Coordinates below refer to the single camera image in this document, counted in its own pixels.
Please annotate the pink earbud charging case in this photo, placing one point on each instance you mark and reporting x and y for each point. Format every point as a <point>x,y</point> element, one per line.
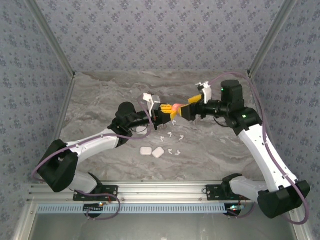
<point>178,107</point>

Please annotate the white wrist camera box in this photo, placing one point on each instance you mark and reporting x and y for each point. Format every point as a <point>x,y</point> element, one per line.
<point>207,93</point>
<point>151,101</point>

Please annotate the long aluminium mounting rail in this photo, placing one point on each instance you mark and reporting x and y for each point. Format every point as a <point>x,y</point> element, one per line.
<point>160,192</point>

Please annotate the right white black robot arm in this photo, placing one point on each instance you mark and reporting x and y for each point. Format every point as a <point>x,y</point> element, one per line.
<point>262,155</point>

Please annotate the right black controller board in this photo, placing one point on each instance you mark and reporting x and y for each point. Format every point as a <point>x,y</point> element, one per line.
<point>233,212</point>

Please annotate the left black controller board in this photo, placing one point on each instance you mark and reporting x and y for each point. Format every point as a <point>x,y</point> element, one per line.
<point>93,209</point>

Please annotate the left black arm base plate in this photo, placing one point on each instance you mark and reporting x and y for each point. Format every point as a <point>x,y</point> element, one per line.
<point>112,191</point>

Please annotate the aluminium frame leg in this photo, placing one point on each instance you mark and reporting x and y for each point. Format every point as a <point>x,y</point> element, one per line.
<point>298,230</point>
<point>22,225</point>

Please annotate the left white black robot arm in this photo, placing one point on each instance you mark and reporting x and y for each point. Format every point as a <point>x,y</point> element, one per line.
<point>92,145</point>

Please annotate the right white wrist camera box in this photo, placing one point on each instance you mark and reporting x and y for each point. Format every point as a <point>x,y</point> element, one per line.
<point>207,93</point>

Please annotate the black controller board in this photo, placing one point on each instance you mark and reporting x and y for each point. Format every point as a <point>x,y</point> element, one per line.
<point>233,212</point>
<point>93,209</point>

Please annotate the aluminium corner post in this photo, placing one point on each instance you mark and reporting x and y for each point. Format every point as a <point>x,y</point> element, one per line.
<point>270,37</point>
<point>52,37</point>

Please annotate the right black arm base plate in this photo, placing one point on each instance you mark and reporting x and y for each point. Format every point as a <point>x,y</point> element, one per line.
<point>212,192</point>

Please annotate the aluminium table side rail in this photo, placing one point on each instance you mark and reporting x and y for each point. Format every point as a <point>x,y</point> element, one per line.
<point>257,86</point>
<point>65,100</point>

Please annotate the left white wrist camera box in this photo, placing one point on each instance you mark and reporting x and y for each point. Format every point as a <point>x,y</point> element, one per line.
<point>151,101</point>

